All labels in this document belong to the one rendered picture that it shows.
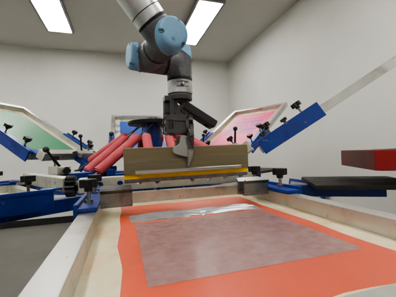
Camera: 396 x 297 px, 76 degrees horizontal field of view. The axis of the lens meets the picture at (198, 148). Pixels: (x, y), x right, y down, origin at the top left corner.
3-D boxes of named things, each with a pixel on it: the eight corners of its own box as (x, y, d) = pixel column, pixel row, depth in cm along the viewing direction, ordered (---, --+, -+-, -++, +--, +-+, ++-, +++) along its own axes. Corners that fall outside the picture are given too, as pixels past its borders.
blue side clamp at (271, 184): (303, 210, 74) (302, 186, 74) (288, 212, 72) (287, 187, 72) (251, 195, 102) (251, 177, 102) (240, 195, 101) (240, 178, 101)
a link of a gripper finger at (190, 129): (185, 151, 76) (183, 122, 77) (190, 151, 76) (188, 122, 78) (188, 148, 71) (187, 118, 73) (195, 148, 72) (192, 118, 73)
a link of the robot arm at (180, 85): (188, 86, 82) (195, 78, 74) (188, 100, 81) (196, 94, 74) (165, 85, 79) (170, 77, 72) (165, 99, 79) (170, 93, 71)
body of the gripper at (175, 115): (162, 137, 79) (161, 98, 79) (189, 137, 81) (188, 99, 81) (167, 135, 71) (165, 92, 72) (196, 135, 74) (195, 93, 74)
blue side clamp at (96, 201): (97, 234, 58) (96, 203, 58) (73, 237, 56) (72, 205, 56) (105, 208, 86) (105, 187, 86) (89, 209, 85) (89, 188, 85)
